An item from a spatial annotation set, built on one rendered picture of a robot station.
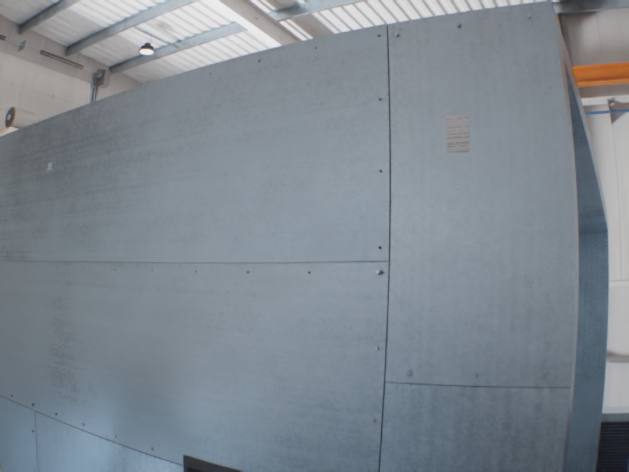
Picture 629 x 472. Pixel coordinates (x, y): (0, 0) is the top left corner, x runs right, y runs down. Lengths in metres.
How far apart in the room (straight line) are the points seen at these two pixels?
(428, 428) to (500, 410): 0.16
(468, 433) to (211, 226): 0.81
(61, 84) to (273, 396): 12.23
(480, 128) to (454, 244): 0.24
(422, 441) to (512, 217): 0.49
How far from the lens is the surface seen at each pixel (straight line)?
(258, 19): 10.73
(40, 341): 2.14
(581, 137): 1.96
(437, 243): 1.19
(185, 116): 1.64
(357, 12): 11.03
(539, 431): 1.15
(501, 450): 1.18
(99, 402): 1.86
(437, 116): 1.24
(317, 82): 1.40
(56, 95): 13.17
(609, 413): 5.64
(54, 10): 11.88
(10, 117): 11.66
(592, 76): 9.82
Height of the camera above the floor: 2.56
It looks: 7 degrees up
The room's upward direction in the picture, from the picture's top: 2 degrees clockwise
